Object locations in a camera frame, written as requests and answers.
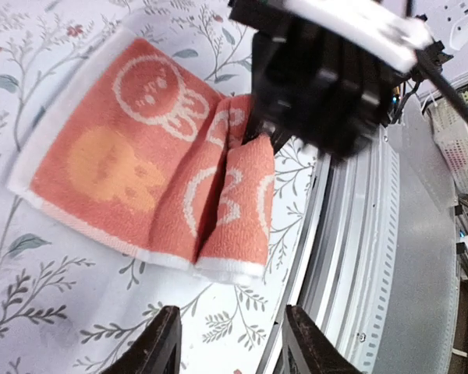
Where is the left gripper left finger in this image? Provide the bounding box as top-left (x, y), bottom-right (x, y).
top-left (102, 305), bottom-right (182, 374)

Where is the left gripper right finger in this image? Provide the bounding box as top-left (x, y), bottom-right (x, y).
top-left (282, 305), bottom-right (360, 374)

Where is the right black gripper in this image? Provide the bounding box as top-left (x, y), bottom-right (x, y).
top-left (229, 0), bottom-right (398, 158)

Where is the orange bunny towel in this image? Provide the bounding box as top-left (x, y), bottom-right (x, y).
top-left (8, 28), bottom-right (275, 284)

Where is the front aluminium rail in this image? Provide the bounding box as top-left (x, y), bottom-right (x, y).
top-left (249, 97), bottom-right (459, 373)

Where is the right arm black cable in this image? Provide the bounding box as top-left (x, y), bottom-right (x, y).
top-left (403, 0), bottom-right (468, 143)

